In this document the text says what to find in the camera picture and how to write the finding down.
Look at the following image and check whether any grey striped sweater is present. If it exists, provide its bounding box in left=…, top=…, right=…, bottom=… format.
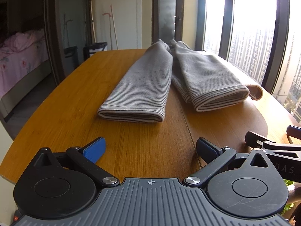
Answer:
left=98, top=40, right=263, bottom=123

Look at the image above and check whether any potted green plant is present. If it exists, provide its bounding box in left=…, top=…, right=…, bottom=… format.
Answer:
left=280, top=179, right=298, bottom=217

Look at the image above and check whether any white bin black lid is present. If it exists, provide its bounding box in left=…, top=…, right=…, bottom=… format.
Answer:
left=83, top=42, right=108, bottom=61

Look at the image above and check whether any pink floral bed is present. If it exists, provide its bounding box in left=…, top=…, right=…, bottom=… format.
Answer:
left=0, top=28, right=51, bottom=100

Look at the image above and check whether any dark framed frosted window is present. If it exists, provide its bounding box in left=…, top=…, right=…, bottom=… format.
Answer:
left=151, top=0, right=184, bottom=43

